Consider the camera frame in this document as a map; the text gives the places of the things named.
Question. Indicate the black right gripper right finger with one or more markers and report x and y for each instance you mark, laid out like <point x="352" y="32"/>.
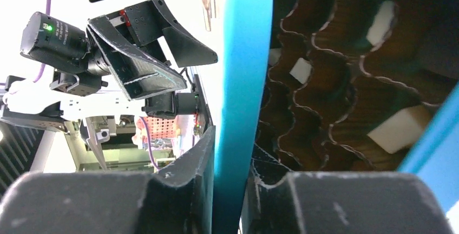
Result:
<point x="278" y="200"/>

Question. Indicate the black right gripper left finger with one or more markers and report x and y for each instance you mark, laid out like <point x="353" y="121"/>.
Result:
<point x="177" y="199"/>

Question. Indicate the teal box lid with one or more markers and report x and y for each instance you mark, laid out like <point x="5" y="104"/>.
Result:
<point x="246" y="31"/>

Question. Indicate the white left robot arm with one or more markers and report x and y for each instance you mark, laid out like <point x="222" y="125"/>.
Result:
<point x="81" y="86"/>

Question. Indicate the teal chocolate box with dividers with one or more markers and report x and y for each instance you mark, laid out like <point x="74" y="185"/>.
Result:
<point x="354" y="87"/>

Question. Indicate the white chocolate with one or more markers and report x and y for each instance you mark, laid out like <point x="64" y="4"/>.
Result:
<point x="401" y="130"/>
<point x="381" y="23"/>
<point x="301" y="71"/>

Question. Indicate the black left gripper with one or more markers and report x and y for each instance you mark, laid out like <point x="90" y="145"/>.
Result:
<point x="128" y="43"/>

